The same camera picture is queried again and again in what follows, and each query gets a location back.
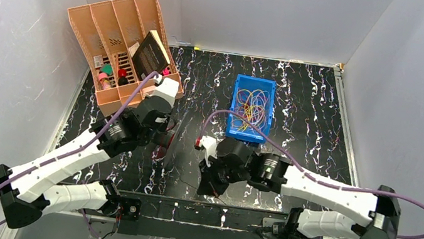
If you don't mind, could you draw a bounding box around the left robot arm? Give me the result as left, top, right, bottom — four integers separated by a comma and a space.
0, 95, 175, 229

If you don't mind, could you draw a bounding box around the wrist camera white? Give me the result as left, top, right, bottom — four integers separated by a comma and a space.
194, 135, 217, 167
150, 76, 180, 106

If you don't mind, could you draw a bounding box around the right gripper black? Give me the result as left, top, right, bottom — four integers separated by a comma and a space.
194, 152, 251, 202

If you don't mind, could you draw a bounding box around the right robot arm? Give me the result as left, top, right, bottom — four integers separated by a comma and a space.
195, 136, 401, 239

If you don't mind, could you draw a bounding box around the bundle of coloured wires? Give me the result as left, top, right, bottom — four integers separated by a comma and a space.
231, 87, 273, 136

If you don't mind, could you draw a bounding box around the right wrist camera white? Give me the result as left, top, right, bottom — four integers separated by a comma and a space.
194, 135, 217, 167

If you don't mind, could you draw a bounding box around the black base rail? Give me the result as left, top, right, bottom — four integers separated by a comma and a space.
119, 191, 288, 239

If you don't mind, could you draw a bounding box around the black book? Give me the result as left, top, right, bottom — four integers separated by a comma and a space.
132, 30, 170, 80

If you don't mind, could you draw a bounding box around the black thin cable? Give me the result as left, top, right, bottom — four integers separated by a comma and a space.
175, 176, 233, 206

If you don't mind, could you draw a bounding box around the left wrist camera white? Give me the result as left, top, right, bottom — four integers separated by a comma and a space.
150, 76, 180, 106

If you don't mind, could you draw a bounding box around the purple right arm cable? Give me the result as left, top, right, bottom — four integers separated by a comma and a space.
187, 106, 424, 239

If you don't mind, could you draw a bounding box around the blue plastic bin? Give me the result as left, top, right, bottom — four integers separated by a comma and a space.
225, 74, 276, 144

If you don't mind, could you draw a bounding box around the grey cable spool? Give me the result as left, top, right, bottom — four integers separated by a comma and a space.
153, 120, 187, 170

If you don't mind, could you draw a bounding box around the orange desk organizer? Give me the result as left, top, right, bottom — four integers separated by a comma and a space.
68, 0, 172, 116

